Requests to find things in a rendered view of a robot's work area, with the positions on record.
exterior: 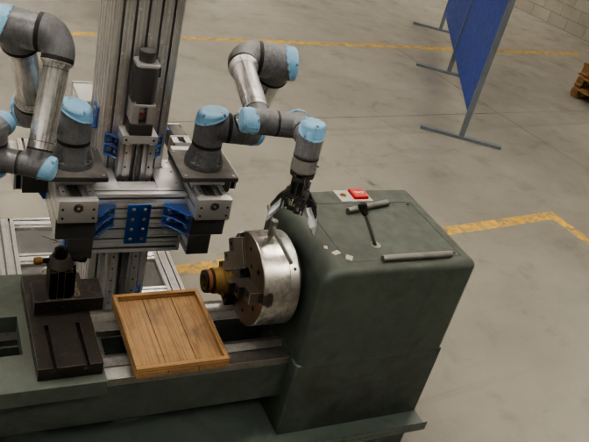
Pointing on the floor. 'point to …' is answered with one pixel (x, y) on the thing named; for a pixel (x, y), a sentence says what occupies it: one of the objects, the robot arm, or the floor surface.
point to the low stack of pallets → (582, 83)
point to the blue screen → (471, 50)
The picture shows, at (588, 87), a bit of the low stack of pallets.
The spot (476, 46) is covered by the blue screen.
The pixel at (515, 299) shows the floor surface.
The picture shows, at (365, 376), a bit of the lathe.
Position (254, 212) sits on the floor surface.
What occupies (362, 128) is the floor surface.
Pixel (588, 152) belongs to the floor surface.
